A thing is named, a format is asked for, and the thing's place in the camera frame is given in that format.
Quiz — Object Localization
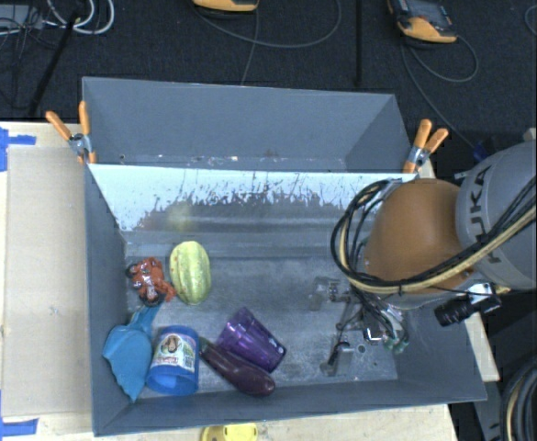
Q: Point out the blue cup with label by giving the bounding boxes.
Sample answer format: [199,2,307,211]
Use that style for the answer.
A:
[145,324,202,397]

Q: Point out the dark purple toy eggplant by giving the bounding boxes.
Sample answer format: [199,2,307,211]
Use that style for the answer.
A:
[198,340,277,398]

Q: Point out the black cylinder on white bracket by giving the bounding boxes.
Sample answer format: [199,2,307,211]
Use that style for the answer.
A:
[433,282,511,328]

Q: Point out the purple plastic cup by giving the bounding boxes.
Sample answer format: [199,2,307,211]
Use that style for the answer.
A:
[214,306,288,374]

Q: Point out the blue plastic scoop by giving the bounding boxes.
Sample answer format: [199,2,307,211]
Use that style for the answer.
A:
[101,301,163,404]

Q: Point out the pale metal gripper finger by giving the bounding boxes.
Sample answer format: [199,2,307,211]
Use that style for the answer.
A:
[308,276,353,312]
[319,332,366,378]

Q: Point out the grey metal bin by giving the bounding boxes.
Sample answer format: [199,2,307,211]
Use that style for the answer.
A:
[81,75,488,437]

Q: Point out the yellow-green toy squash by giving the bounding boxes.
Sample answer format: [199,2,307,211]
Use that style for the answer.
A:
[168,240,213,307]

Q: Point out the orange-red toy animal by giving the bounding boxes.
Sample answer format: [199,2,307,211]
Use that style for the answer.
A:
[125,256,178,308]

